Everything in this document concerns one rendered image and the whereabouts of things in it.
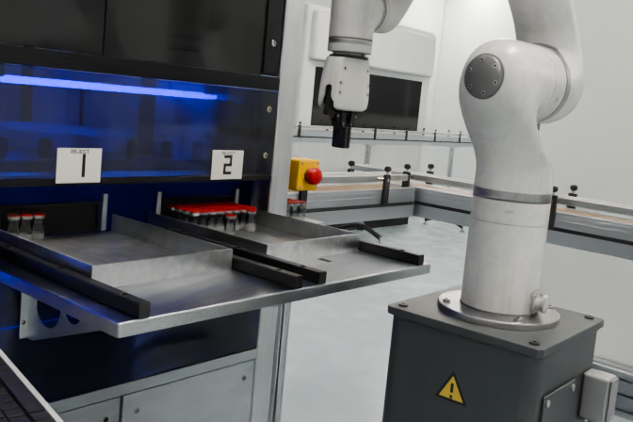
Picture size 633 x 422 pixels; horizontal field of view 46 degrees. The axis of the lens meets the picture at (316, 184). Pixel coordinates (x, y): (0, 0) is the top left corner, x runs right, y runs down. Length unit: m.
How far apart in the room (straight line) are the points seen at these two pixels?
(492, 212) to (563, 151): 1.61
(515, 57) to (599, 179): 1.64
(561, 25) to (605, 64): 1.51
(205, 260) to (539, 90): 0.57
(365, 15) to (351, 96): 0.15
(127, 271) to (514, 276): 0.57
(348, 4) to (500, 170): 0.45
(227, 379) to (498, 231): 0.77
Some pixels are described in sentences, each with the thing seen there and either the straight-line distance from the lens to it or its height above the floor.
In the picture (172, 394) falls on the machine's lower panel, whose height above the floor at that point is 0.55.
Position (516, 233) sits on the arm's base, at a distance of 1.16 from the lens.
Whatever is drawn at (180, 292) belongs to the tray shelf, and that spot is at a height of 0.88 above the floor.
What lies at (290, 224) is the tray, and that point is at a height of 0.90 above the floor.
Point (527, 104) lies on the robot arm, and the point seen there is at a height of 1.19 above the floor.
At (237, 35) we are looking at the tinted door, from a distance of 1.55.
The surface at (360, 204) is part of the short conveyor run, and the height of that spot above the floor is 0.89.
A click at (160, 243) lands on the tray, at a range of 1.37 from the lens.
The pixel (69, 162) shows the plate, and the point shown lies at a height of 1.03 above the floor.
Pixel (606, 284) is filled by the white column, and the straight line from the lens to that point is 2.73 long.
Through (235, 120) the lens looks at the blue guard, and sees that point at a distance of 1.55.
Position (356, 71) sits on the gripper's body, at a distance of 1.41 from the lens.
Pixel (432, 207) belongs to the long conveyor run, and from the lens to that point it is 2.28.
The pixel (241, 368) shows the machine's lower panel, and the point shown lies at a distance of 1.71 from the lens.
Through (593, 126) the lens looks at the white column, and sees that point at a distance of 2.72.
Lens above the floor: 1.17
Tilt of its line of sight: 6 degrees down
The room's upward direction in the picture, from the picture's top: 5 degrees clockwise
